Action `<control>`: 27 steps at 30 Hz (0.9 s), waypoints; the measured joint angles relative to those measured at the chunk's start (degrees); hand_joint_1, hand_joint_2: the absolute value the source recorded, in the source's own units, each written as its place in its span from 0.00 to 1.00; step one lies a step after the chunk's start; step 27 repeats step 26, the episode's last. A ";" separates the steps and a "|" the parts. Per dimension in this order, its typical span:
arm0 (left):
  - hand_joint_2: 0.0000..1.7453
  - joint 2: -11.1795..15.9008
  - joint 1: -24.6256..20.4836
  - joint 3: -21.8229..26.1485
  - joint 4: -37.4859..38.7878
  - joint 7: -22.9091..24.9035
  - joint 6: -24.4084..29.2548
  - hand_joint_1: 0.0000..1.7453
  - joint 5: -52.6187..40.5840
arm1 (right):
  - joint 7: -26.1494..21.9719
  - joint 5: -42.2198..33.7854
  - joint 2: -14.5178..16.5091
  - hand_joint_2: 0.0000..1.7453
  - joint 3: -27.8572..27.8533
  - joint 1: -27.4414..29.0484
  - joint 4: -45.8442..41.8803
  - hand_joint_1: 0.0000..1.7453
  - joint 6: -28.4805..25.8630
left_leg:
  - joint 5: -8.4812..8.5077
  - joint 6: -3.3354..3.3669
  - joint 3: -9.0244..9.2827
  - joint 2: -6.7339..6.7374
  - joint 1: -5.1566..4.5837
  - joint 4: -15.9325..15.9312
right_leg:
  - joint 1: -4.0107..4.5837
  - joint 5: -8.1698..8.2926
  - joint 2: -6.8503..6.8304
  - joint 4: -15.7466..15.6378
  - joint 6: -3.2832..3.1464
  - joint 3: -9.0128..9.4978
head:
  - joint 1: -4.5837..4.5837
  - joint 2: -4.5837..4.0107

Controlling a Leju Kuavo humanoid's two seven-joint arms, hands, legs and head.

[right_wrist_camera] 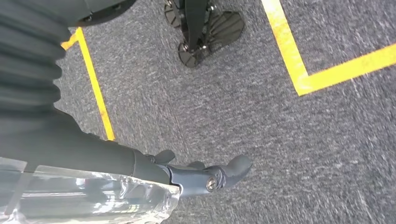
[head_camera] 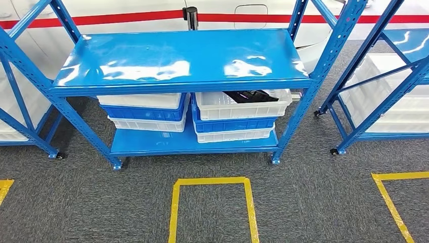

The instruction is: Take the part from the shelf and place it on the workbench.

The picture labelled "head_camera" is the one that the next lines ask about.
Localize black plastic part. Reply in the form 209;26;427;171
223;90;279;104

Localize blue metal shelf rack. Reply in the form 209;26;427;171
0;0;369;171
313;0;429;156
0;50;64;160

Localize white plastic bin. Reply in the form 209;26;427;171
0;129;30;142
348;53;429;98
194;122;276;144
195;89;293;122
108;100;191;133
339;84;429;118
97;93;183;110
0;63;52;132
352;110;429;134

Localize yellow floor tape square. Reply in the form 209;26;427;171
371;172;429;243
0;179;15;206
167;177;261;243

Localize white car with red stripe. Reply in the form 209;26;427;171
0;0;429;81

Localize black cylindrical post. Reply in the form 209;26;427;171
182;6;199;31

